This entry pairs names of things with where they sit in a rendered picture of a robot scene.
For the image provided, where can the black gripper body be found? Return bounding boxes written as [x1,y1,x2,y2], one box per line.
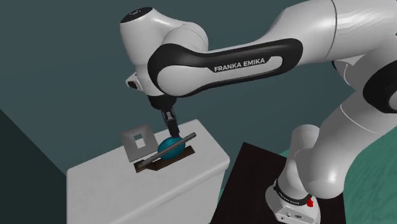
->
[147,94,178,112]

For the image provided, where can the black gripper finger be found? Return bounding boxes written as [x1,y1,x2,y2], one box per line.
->
[160,107,181,139]

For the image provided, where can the grey flat tablet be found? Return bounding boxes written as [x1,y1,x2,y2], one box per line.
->
[137,132,197,169]

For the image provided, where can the teal ball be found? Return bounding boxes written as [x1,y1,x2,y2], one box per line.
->
[157,136,186,161]

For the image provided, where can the dark brown flat stand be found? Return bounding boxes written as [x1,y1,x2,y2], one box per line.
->
[133,145,197,174]

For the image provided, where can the grey square plate with hole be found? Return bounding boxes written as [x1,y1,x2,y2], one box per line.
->
[120,122,159,163]

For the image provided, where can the white toilet tank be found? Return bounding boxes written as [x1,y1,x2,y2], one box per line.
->
[66,118,231,224]

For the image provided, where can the dark robot stand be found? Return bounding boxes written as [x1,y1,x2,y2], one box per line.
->
[210,141,347,224]

